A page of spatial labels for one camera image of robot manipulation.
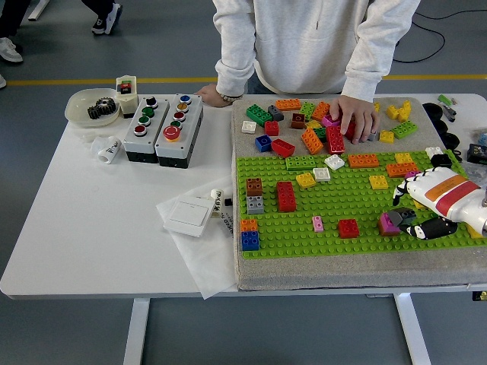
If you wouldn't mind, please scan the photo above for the person's right hand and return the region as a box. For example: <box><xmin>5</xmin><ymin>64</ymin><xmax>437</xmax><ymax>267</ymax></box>
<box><xmin>193</xmin><ymin>84</ymin><xmax>231</xmax><ymax>109</ymax></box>

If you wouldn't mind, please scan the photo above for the white table leg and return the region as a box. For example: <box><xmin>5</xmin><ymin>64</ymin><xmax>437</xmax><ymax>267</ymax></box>
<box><xmin>393</xmin><ymin>293</ymin><xmax>433</xmax><ymax>365</ymax></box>
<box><xmin>122</xmin><ymin>298</ymin><xmax>151</xmax><ymax>365</ymax></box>

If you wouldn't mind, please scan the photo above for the red two-by-four brick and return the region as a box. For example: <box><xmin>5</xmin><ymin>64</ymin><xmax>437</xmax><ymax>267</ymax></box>
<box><xmin>275</xmin><ymin>181</ymin><xmax>298</xmax><ymax>213</ymax></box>
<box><xmin>325</xmin><ymin>124</ymin><xmax>347</xmax><ymax>156</ymax></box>

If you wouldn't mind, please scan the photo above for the red upturned brick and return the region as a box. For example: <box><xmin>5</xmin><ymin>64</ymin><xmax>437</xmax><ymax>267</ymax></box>
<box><xmin>270</xmin><ymin>138</ymin><xmax>297</xmax><ymax>158</ymax></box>

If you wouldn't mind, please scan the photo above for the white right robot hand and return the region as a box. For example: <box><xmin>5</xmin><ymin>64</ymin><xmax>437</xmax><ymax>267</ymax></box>
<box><xmin>393</xmin><ymin>166</ymin><xmax>487</xmax><ymax>241</ymax></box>

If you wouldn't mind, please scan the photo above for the white pipe tee fitting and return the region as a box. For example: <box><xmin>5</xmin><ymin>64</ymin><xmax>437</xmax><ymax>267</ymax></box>
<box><xmin>90</xmin><ymin>135</ymin><xmax>123</xmax><ymax>166</ymax></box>

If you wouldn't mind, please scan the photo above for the black floor cable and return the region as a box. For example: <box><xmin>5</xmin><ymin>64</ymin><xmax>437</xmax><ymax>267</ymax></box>
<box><xmin>395</xmin><ymin>6</ymin><xmax>487</xmax><ymax>64</ymax></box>

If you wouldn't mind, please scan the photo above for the lime two-by-four brick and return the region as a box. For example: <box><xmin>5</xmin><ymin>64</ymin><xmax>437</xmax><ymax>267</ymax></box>
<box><xmin>285</xmin><ymin>155</ymin><xmax>317</xmax><ymax>172</ymax></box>

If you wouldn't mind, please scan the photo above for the dark grey two-by-two brick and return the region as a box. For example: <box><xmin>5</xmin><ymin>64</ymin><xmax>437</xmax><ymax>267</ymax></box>
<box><xmin>387</xmin><ymin>208</ymin><xmax>417</xmax><ymax>227</ymax></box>
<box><xmin>266</xmin><ymin>104</ymin><xmax>286</xmax><ymax>122</ymax></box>

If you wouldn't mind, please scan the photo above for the person's left hand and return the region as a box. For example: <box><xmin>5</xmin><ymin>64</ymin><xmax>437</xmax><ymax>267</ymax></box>
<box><xmin>329</xmin><ymin>94</ymin><xmax>381</xmax><ymax>146</ymax></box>

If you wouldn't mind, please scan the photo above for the clear plastic bag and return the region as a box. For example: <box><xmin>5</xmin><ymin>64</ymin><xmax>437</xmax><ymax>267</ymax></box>
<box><xmin>462</xmin><ymin>161</ymin><xmax>487</xmax><ymax>187</ymax></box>

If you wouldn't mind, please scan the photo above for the four-button control box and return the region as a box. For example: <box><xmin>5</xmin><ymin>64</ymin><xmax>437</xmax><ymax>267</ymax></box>
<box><xmin>122</xmin><ymin>95</ymin><xmax>170</xmax><ymax>164</ymax></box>

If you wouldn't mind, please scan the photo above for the white wall switch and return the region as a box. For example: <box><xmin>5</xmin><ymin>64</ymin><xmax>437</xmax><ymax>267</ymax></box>
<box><xmin>163</xmin><ymin>193</ymin><xmax>215</xmax><ymax>239</ymax></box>

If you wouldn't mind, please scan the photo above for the black two-by-two brick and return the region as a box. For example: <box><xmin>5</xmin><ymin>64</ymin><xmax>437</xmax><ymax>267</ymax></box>
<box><xmin>431</xmin><ymin>153</ymin><xmax>454</xmax><ymax>169</ymax></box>

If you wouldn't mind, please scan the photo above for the emergency-stop button control box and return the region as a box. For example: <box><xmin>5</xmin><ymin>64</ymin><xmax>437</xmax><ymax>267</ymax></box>
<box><xmin>154</xmin><ymin>93</ymin><xmax>205</xmax><ymax>169</ymax></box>

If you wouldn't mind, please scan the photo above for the orange two-by-four brick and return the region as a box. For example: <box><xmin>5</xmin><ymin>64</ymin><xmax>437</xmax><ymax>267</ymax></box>
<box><xmin>385</xmin><ymin>161</ymin><xmax>419</xmax><ymax>179</ymax></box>
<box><xmin>301</xmin><ymin>127</ymin><xmax>325</xmax><ymax>155</ymax></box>
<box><xmin>274</xmin><ymin>98</ymin><xmax>303</xmax><ymax>113</ymax></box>
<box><xmin>347</xmin><ymin>153</ymin><xmax>381</xmax><ymax>170</ymax></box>
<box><xmin>311</xmin><ymin>100</ymin><xmax>333</xmax><ymax>122</ymax></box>

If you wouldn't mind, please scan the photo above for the white background desk leg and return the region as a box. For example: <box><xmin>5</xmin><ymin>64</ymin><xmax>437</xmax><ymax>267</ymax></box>
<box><xmin>27</xmin><ymin>0</ymin><xmax>51</xmax><ymax>22</ymax></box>

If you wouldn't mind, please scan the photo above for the grey felt mat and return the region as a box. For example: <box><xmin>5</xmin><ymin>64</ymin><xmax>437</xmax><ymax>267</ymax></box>
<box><xmin>231</xmin><ymin>97</ymin><xmax>487</xmax><ymax>293</ymax></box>

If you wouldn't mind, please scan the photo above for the blue two-by-two brick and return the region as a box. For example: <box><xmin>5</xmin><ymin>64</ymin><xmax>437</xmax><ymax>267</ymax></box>
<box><xmin>240</xmin><ymin>230</ymin><xmax>261</xmax><ymax>252</ymax></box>
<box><xmin>254</xmin><ymin>134</ymin><xmax>273</xmax><ymax>154</ymax></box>

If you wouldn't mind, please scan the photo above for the light grey two-by-two brick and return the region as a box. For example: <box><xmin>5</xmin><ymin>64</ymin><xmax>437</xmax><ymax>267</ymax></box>
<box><xmin>246</xmin><ymin>195</ymin><xmax>266</xmax><ymax>215</ymax></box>

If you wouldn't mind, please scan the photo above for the small black box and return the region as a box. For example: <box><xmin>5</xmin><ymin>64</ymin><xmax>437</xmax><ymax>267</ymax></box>
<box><xmin>466</xmin><ymin>143</ymin><xmax>487</xmax><ymax>165</ymax></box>

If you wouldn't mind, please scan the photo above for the bead bracelet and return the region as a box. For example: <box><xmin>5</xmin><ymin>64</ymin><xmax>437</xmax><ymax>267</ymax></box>
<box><xmin>215</xmin><ymin>90</ymin><xmax>244</xmax><ymax>104</ymax></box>

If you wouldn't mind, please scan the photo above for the green studded baseplate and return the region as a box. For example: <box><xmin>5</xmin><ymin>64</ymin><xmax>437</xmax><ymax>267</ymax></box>
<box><xmin>234</xmin><ymin>151</ymin><xmax>487</xmax><ymax>262</ymax></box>

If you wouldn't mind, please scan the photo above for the green two-by-four brick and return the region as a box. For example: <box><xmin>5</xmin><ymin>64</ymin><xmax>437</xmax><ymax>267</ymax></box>
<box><xmin>245</xmin><ymin>103</ymin><xmax>274</xmax><ymax>128</ymax></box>

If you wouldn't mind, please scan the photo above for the cream small switch box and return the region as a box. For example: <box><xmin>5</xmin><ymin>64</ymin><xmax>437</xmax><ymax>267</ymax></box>
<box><xmin>114</xmin><ymin>75</ymin><xmax>139</xmax><ymax>119</ymax></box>

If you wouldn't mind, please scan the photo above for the person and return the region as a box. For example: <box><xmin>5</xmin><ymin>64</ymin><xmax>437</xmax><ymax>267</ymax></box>
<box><xmin>0</xmin><ymin>0</ymin><xmax>32</xmax><ymax>90</ymax></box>
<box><xmin>211</xmin><ymin>0</ymin><xmax>422</xmax><ymax>103</ymax></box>
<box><xmin>81</xmin><ymin>0</ymin><xmax>124</xmax><ymax>37</ymax></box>

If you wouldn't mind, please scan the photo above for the white lettered pipe fitting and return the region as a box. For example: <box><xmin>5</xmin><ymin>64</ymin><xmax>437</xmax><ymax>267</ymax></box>
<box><xmin>208</xmin><ymin>186</ymin><xmax>226</xmax><ymax>220</ymax></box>

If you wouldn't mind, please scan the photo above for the white plastic bowl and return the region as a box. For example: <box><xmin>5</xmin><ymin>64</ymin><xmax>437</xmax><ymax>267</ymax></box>
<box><xmin>64</xmin><ymin>87</ymin><xmax>122</xmax><ymax>128</ymax></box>

